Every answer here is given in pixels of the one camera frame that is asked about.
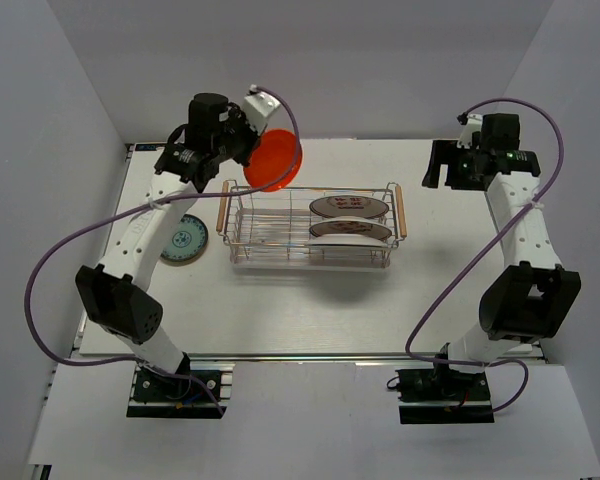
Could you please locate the aluminium rail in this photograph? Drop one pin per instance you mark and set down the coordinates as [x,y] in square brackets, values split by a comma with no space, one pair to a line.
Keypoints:
[535,353]

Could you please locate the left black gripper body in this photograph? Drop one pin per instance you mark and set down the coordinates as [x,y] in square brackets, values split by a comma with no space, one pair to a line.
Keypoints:
[238,133]

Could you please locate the wire dish rack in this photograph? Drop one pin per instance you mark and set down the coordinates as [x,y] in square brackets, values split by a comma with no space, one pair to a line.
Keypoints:
[271,230]

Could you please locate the left blue label sticker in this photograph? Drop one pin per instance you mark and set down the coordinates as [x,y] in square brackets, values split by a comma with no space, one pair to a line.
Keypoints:
[144,147]

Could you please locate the orange plate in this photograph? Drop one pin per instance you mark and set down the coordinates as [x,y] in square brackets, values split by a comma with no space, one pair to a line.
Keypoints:
[272,166]

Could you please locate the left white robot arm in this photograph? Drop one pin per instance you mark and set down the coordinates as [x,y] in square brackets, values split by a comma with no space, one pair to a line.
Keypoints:
[114,293]

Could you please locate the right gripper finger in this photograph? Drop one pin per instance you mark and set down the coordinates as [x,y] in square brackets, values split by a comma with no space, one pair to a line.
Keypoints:
[454,178]
[442,152]

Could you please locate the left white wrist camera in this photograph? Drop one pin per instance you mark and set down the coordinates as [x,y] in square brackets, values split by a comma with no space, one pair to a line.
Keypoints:
[259,107]

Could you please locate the teal patterned plate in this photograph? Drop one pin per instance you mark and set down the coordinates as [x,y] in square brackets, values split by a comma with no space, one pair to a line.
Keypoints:
[192,225]

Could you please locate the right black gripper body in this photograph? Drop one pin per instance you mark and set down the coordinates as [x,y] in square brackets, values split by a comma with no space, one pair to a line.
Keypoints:
[468,157]

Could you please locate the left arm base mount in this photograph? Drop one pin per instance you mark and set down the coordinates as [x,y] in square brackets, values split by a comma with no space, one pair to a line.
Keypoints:
[154,398]

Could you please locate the white printed plate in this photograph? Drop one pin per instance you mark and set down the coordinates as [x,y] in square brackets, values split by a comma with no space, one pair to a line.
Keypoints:
[349,205]
[351,225]
[347,240]

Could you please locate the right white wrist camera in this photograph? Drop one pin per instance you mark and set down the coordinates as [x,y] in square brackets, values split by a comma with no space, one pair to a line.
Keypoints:
[471,128]

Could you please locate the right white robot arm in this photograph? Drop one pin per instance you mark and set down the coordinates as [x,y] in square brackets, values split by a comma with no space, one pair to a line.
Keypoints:
[532,296]

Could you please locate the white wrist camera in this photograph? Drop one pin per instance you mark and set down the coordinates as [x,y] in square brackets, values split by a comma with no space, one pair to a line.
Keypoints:
[471,128]
[259,107]

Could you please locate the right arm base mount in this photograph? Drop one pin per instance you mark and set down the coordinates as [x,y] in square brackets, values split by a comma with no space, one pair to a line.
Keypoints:
[440,396]

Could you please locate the yellow patterned plate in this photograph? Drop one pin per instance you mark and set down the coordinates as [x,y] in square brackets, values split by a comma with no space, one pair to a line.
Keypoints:
[200,257]

